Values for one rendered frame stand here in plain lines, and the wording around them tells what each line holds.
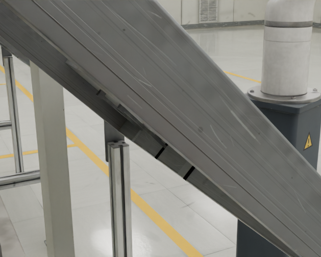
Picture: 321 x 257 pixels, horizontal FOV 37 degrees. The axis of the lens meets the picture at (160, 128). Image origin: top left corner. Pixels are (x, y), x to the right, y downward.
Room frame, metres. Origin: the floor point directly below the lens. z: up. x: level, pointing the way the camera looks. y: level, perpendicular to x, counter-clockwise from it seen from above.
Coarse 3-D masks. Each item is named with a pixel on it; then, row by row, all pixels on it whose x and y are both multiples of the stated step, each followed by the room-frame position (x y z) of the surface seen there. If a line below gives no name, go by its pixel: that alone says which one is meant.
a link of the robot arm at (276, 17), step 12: (276, 0) 1.24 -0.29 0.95; (288, 0) 1.21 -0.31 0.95; (300, 0) 1.20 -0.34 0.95; (312, 0) 1.22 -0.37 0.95; (276, 12) 1.22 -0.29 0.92; (288, 12) 1.21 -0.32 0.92; (300, 12) 1.21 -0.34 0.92; (312, 12) 1.23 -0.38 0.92; (264, 24) 1.27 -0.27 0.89; (276, 24) 1.22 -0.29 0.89; (288, 24) 1.21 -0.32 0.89; (300, 24) 1.21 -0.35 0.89
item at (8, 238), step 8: (0, 200) 0.81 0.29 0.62; (0, 208) 0.78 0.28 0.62; (0, 216) 0.75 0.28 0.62; (8, 216) 0.75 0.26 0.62; (0, 224) 0.72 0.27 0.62; (8, 224) 0.72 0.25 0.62; (0, 232) 0.69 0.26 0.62; (8, 232) 0.69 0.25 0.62; (0, 240) 0.67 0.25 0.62; (8, 240) 0.67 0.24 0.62; (16, 240) 0.67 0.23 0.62; (8, 248) 0.64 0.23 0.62; (16, 248) 0.64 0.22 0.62; (8, 256) 0.62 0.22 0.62; (16, 256) 0.62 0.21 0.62; (24, 256) 0.62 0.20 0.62
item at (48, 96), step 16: (32, 64) 1.18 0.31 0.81; (32, 80) 1.19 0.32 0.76; (48, 80) 1.16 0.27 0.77; (48, 96) 1.16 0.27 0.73; (48, 112) 1.16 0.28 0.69; (64, 112) 1.18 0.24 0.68; (48, 128) 1.15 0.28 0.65; (64, 128) 1.18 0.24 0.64; (48, 144) 1.15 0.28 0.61; (64, 144) 1.18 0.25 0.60; (48, 160) 1.15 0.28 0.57; (64, 160) 1.17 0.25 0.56; (48, 176) 1.15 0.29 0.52; (64, 176) 1.17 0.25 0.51; (48, 192) 1.15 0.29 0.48; (64, 192) 1.17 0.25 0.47; (48, 208) 1.16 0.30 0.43; (64, 208) 1.17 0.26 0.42; (48, 224) 1.17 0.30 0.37; (64, 224) 1.17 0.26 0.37; (48, 240) 1.18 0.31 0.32; (64, 240) 1.16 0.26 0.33; (48, 256) 1.19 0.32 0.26; (64, 256) 1.16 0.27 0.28
